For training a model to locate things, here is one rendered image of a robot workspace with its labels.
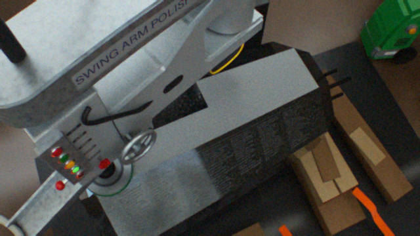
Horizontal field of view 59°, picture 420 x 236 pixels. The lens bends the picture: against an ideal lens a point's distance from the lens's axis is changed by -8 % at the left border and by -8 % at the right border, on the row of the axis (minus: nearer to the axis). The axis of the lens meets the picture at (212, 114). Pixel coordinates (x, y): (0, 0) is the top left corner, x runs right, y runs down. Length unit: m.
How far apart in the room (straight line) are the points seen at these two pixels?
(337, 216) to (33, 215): 1.62
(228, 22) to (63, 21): 0.60
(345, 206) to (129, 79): 1.62
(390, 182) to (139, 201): 1.54
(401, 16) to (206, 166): 1.63
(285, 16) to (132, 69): 2.04
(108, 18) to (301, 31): 2.25
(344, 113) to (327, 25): 0.78
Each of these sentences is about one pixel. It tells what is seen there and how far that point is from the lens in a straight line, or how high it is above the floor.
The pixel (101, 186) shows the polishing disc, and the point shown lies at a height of 0.83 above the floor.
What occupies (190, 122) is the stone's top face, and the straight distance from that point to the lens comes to 1.70.
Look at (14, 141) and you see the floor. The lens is 2.83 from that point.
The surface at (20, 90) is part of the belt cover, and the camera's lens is 0.88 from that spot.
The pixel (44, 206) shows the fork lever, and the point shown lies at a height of 0.92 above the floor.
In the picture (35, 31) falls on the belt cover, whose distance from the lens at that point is 0.95.
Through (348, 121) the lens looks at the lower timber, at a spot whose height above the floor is 0.11.
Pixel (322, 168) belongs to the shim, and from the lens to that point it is 2.32.
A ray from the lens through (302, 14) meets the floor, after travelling 3.11.
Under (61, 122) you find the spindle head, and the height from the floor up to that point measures 1.52.
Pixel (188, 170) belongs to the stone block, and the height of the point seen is 0.75.
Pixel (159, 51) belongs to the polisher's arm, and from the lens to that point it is 1.17.
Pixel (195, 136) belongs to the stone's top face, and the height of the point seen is 0.81.
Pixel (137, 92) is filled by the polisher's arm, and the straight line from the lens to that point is 1.15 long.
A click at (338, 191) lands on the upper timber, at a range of 2.33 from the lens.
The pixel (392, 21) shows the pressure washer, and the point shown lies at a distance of 2.79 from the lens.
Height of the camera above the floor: 2.37
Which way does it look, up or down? 66 degrees down
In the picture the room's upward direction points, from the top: 1 degrees clockwise
